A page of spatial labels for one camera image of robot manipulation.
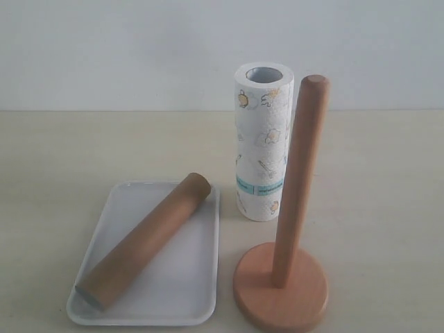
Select printed white paper towel roll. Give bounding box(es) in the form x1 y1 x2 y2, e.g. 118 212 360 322
234 62 294 222

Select wooden paper towel holder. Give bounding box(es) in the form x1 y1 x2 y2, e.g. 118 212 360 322
232 74 330 332

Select brown cardboard tube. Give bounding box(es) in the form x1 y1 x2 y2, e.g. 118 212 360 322
75 173 211 311

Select white rectangular plastic tray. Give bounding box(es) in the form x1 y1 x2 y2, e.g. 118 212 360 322
66 181 220 327

